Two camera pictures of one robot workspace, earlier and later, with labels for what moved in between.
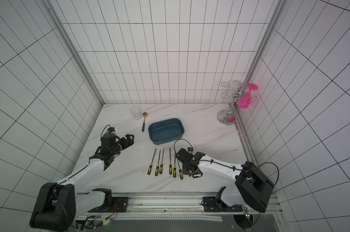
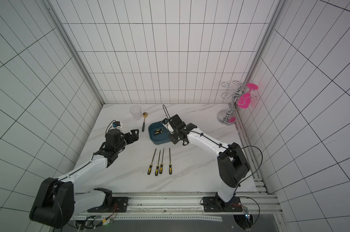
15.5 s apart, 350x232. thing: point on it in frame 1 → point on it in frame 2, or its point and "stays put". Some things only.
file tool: x=161 y=165 stays put
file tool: x=157 y=166 stays put
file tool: x=170 y=165 stays put
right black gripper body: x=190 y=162 → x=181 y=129
